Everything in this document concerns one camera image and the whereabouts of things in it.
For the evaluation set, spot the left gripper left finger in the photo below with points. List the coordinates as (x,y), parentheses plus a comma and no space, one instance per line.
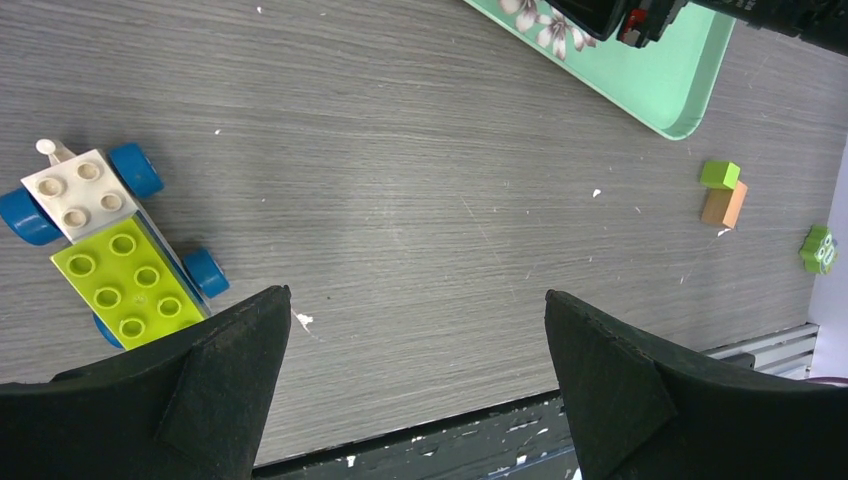
(191,405)

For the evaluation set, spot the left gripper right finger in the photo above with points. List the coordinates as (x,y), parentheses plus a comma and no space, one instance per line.
(641,407)

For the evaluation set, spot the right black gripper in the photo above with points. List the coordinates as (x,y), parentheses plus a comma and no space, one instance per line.
(637,23)

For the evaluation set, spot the toy brick car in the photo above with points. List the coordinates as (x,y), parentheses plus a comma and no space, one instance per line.
(136,286)

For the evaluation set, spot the green floral tray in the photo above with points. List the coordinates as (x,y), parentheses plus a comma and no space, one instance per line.
(666,85)

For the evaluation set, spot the green cube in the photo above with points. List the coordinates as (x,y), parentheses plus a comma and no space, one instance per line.
(720,175)

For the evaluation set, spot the wooden block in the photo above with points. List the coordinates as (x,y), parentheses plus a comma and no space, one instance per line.
(723,206)

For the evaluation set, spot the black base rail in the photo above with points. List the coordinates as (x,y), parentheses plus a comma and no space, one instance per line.
(527,438)

